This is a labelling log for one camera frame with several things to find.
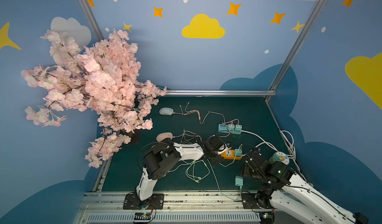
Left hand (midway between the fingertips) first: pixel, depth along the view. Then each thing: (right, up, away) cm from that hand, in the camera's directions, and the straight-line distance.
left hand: (220, 149), depth 91 cm
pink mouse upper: (-37, +8, +5) cm, 38 cm away
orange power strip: (+6, -3, -3) cm, 7 cm away
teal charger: (+8, -14, -11) cm, 20 cm away
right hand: (+11, -6, -13) cm, 19 cm away
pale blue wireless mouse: (-37, +24, +20) cm, 48 cm away
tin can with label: (+32, -2, -9) cm, 34 cm away
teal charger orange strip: (+9, 0, -10) cm, 13 cm away
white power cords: (+50, +4, +10) cm, 51 cm away
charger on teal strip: (+13, +13, +5) cm, 19 cm away
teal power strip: (+4, +12, +10) cm, 16 cm away
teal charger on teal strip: (+9, +13, +5) cm, 17 cm away
